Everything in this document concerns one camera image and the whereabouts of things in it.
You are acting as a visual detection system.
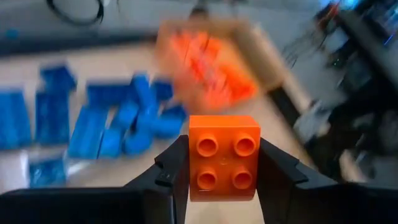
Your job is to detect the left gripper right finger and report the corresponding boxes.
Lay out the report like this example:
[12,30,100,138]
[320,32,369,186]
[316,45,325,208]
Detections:
[256,138,340,224]

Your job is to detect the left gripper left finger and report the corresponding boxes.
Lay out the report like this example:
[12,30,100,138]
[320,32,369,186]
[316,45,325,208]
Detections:
[123,134,190,224]

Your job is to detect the orange 2x2 toy brick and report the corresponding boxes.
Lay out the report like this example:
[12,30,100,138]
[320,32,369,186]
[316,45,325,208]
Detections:
[188,114,261,202]

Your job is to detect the blue 2x2 toy brick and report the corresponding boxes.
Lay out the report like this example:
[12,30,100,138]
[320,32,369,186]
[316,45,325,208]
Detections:
[152,79,174,101]
[98,126,126,159]
[29,157,68,188]

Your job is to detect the clear plastic bin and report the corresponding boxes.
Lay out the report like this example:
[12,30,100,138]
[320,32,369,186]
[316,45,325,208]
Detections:
[0,55,191,191]

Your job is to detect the orange plastic tray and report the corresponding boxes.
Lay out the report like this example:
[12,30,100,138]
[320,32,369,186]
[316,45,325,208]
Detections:
[154,18,292,113]

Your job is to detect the black side stand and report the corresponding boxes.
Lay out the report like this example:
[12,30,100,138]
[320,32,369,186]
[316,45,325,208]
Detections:
[337,7,398,85]

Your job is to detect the blue round floor sticker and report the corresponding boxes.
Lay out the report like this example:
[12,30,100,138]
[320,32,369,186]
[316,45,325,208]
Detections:
[5,28,20,40]

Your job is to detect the black loose floor cables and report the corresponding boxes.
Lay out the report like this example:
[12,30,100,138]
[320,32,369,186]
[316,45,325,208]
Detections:
[282,26,330,68]

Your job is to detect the coiled black floor cable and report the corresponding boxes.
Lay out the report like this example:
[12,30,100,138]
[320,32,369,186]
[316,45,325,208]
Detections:
[45,0,106,27]

